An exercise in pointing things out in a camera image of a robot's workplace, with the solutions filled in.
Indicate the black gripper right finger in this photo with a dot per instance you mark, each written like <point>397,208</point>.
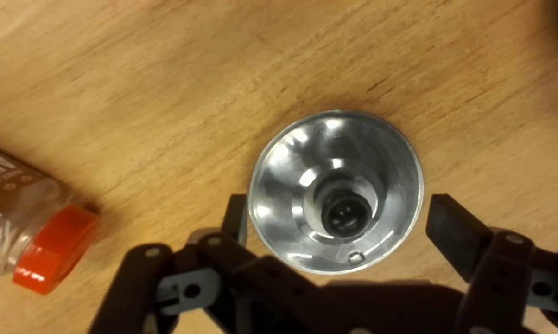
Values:
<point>505,269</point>

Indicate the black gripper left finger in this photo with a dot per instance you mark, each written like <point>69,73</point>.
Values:
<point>240,292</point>

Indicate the silver kettle lid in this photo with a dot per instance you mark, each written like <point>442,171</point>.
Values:
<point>336,191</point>

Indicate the spice bottle orange cap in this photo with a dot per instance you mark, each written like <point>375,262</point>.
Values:
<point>45,227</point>

